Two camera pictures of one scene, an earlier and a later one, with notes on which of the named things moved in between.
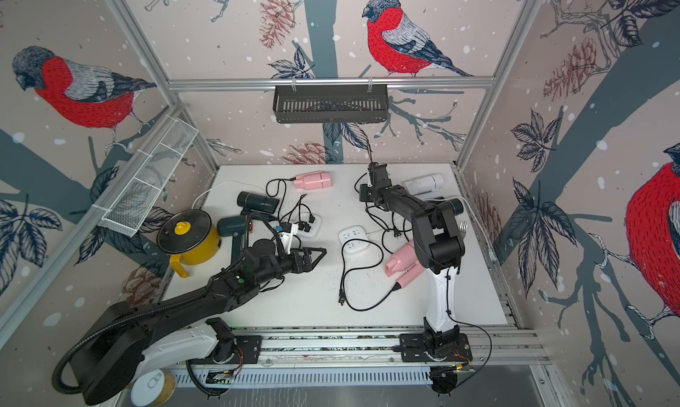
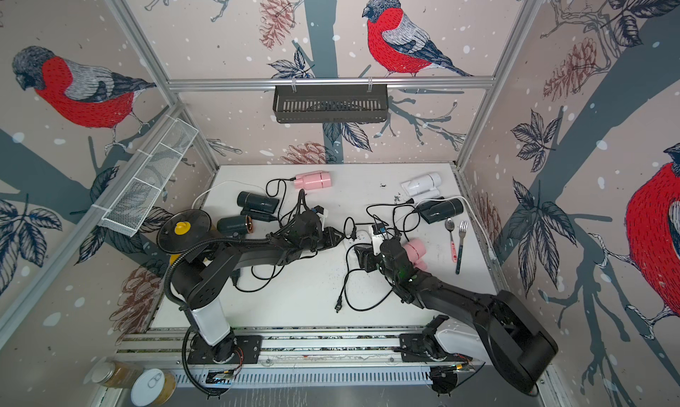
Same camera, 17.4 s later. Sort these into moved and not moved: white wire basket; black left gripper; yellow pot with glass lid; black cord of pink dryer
Moved: black left gripper
Not moved: black cord of pink dryer; yellow pot with glass lid; white wire basket
